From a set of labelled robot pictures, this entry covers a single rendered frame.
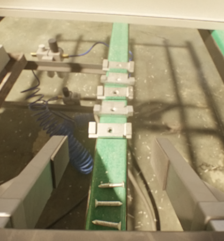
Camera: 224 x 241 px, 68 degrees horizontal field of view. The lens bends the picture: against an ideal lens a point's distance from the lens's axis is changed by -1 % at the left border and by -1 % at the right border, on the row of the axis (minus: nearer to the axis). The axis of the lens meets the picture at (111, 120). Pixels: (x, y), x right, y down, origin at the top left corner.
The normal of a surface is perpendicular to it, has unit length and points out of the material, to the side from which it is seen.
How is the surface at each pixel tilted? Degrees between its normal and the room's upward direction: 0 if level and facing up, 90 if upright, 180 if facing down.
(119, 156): 0
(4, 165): 0
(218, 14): 90
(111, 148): 0
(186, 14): 90
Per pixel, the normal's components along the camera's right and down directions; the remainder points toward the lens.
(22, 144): 0.02, -0.58
